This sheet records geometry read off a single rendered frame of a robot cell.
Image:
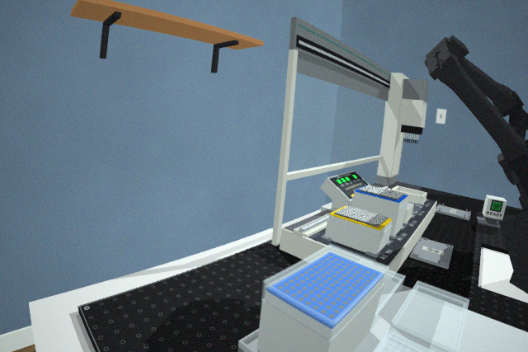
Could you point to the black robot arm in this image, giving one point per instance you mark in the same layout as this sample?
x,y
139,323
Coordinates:
x,y
447,62

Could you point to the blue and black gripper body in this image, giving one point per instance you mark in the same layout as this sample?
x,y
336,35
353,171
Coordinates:
x,y
520,131

